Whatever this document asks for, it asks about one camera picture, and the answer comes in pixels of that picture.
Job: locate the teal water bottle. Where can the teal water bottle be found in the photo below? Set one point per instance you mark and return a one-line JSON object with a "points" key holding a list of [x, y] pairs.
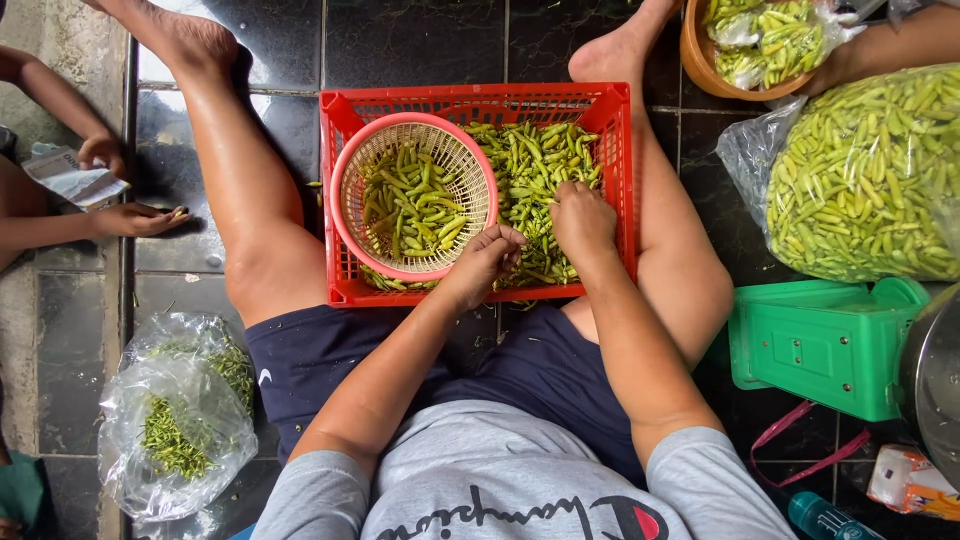
{"points": [[826, 520]]}

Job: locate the person's left hand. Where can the person's left hand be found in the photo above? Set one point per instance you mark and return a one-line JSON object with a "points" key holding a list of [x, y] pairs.
{"points": [[474, 271]]}

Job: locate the clear bag of chili stems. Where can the clear bag of chili stems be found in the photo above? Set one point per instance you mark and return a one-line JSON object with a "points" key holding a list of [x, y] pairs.
{"points": [[175, 420]]}

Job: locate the orange white snack packet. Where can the orange white snack packet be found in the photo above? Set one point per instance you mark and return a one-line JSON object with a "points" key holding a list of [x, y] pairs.
{"points": [[909, 483]]}

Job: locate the heap of green chilies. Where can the heap of green chilies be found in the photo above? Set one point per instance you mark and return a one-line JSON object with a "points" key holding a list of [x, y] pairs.
{"points": [[537, 169]]}

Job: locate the green weighing scale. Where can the green weighing scale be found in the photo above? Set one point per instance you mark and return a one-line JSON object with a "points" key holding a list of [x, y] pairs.
{"points": [[822, 349]]}

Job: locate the large clear bag of chilies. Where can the large clear bag of chilies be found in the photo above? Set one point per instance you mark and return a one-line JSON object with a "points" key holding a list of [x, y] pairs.
{"points": [[862, 174]]}

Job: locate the person's left fingers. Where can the person's left fingers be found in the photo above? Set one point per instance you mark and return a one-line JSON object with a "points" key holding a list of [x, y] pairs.
{"points": [[507, 244]]}

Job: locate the small bags of chilies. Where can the small bags of chilies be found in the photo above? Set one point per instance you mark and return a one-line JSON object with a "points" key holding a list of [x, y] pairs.
{"points": [[772, 39]]}

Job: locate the folded paper banknotes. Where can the folded paper banknotes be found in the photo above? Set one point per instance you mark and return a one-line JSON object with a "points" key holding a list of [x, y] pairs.
{"points": [[72, 178]]}

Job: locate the red plastic crate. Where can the red plastic crate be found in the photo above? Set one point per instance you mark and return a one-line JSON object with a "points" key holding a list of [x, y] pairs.
{"points": [[609, 135]]}

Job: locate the pink plastic sieve basket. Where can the pink plastic sieve basket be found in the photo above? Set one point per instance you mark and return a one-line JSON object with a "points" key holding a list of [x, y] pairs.
{"points": [[352, 172]]}

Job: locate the person's right fingers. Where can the person's right fingers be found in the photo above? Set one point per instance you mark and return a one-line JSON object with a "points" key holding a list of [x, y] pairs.
{"points": [[564, 196]]}

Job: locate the pile of destemmed green chilies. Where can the pile of destemmed green chilies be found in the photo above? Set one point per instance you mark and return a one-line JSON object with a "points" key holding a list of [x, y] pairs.
{"points": [[412, 204]]}

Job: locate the steel scale pan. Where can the steel scale pan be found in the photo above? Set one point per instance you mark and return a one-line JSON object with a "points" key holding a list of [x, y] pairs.
{"points": [[934, 375]]}

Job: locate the person's right hand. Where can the person's right hand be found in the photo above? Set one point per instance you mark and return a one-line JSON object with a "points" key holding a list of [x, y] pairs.
{"points": [[582, 223]]}

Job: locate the brown plastic bowl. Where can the brown plastic bowl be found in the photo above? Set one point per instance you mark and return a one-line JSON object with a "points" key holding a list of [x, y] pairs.
{"points": [[697, 60]]}

